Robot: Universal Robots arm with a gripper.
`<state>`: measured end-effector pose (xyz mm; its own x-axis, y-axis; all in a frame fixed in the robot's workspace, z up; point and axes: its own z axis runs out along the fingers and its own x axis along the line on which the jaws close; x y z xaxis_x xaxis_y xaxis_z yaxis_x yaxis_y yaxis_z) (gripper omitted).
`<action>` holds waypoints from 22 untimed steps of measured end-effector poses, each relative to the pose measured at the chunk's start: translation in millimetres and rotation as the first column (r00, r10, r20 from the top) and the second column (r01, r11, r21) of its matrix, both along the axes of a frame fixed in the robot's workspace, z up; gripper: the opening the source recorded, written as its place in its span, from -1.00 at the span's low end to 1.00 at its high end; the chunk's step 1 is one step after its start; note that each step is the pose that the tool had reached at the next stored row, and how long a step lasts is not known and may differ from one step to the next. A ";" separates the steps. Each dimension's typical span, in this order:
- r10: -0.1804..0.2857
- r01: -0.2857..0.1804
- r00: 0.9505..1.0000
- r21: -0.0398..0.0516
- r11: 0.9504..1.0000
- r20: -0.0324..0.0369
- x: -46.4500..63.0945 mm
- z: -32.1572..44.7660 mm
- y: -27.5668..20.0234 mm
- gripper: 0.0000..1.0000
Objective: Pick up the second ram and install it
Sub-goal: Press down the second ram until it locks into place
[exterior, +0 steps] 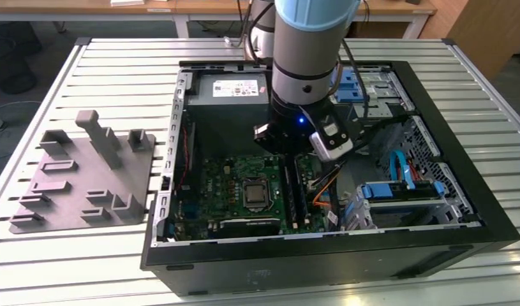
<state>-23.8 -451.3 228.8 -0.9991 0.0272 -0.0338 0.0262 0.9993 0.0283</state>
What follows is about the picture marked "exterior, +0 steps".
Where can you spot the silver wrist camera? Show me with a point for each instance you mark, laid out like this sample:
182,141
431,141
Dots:
333,146

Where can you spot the hard disk in blue carrier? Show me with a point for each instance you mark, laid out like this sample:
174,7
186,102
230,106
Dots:
381,191

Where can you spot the wooden desk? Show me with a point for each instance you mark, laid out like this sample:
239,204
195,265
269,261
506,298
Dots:
73,8

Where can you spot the green motherboard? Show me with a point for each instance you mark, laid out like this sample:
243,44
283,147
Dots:
217,204

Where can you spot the silver CPU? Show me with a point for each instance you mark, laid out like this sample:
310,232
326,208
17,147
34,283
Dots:
255,193

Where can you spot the black PC case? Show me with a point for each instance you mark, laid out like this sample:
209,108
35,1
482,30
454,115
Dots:
327,271

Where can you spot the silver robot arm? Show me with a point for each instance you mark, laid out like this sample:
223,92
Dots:
306,48

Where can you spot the black graphics card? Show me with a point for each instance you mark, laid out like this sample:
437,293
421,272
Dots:
251,226

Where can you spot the black bin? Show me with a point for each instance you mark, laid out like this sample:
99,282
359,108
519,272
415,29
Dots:
13,57

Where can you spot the blue plastic drive latch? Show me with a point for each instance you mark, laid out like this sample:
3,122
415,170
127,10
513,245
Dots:
351,92

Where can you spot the grey parts rack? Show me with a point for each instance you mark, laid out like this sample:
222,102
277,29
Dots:
86,181

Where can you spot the silver power supply unit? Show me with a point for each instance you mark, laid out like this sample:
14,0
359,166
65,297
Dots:
222,127

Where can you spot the wooden cabinet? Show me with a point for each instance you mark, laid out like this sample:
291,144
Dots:
490,32

